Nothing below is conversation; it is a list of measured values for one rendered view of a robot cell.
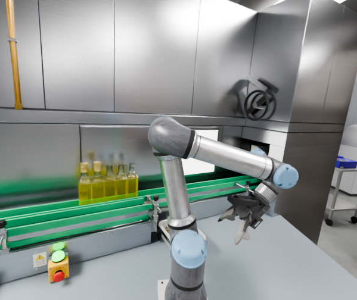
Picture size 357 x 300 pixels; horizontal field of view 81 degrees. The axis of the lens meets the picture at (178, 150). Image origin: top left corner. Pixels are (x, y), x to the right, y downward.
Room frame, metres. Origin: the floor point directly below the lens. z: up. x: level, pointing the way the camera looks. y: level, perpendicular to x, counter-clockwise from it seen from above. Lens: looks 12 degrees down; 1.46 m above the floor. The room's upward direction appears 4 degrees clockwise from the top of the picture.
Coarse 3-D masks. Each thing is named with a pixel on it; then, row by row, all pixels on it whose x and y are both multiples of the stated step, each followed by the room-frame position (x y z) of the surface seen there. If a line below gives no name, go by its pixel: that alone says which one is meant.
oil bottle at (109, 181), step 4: (104, 176) 0.99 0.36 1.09; (108, 176) 0.98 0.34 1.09; (112, 176) 0.99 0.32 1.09; (104, 180) 0.97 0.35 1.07; (108, 180) 0.97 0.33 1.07; (112, 180) 0.98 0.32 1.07; (104, 184) 0.97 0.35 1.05; (108, 184) 0.97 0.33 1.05; (112, 184) 0.98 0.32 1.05; (104, 188) 0.97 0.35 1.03; (108, 188) 0.97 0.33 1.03; (112, 188) 0.98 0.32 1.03; (104, 192) 0.97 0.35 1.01; (108, 192) 0.97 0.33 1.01; (112, 192) 0.98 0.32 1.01; (104, 196) 0.97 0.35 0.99; (108, 196) 0.97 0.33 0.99; (112, 196) 0.98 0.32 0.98; (104, 200) 0.97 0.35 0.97; (108, 200) 0.97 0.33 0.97; (112, 200) 0.98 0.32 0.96
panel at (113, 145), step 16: (80, 128) 1.07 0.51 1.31; (96, 128) 1.09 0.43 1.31; (112, 128) 1.13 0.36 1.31; (128, 128) 1.17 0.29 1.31; (144, 128) 1.21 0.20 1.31; (192, 128) 1.38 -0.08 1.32; (208, 128) 1.44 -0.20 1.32; (96, 144) 1.08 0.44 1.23; (112, 144) 1.13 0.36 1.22; (128, 144) 1.17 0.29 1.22; (144, 144) 1.22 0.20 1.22; (96, 160) 1.08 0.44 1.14; (112, 160) 1.13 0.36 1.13; (128, 160) 1.17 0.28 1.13; (144, 160) 1.22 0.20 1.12; (144, 176) 1.22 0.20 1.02; (160, 176) 1.27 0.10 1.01
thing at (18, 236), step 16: (128, 208) 0.91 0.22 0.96; (144, 208) 0.95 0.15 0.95; (32, 224) 0.73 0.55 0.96; (48, 224) 0.75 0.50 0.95; (64, 224) 0.78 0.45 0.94; (80, 224) 0.81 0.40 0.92; (96, 224) 0.84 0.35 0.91; (112, 224) 0.88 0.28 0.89; (16, 240) 0.70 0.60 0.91; (32, 240) 0.73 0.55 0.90
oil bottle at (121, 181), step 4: (116, 176) 1.01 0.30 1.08; (120, 176) 1.01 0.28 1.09; (124, 176) 1.01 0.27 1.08; (116, 180) 1.00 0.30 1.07; (120, 180) 1.00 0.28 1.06; (124, 180) 1.01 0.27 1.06; (116, 184) 1.00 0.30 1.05; (120, 184) 1.00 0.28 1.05; (124, 184) 1.01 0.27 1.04; (116, 188) 1.00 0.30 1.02; (120, 188) 1.00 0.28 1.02; (124, 188) 1.01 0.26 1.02; (116, 192) 1.00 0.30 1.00; (120, 192) 1.00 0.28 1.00; (124, 192) 1.01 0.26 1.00; (116, 196) 1.00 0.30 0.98; (120, 196) 1.00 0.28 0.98; (124, 196) 1.01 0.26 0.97
